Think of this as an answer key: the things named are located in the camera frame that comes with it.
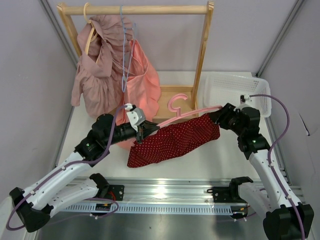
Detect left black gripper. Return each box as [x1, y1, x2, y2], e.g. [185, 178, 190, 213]
[104, 120, 160, 147]

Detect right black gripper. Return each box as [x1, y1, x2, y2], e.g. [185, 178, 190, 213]
[209, 103, 245, 137]

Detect red polka dot skirt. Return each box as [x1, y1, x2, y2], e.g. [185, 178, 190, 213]
[127, 113, 221, 168]

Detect pink plastic hanger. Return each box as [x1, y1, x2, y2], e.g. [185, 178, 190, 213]
[157, 93, 222, 128]

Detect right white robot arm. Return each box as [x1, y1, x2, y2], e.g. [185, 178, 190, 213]
[209, 103, 314, 240]

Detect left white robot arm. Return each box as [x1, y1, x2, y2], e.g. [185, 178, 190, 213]
[9, 112, 160, 233]

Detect wooden hanger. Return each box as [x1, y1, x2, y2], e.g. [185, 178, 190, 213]
[83, 2, 98, 54]

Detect white plastic basket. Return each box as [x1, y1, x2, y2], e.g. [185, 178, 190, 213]
[202, 72, 272, 118]

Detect wooden clothes rack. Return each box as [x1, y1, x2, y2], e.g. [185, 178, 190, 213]
[56, 1, 214, 123]

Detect salmon pink garment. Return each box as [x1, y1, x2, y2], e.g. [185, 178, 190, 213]
[112, 40, 161, 122]

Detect dusty pink dress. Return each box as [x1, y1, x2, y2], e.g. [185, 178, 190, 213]
[71, 15, 133, 118]

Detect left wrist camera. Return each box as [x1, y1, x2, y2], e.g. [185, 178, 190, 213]
[124, 103, 146, 132]

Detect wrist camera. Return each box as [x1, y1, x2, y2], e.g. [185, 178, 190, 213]
[124, 103, 146, 132]
[238, 94, 252, 110]

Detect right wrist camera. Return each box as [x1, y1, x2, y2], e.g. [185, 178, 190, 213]
[238, 94, 252, 110]

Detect aluminium mounting rail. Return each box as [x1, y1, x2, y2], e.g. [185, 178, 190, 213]
[64, 176, 306, 205]

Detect blue wire hanger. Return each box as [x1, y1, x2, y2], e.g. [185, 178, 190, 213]
[119, 5, 136, 93]

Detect perforated cable tray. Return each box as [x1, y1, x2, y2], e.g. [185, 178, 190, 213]
[64, 203, 233, 216]

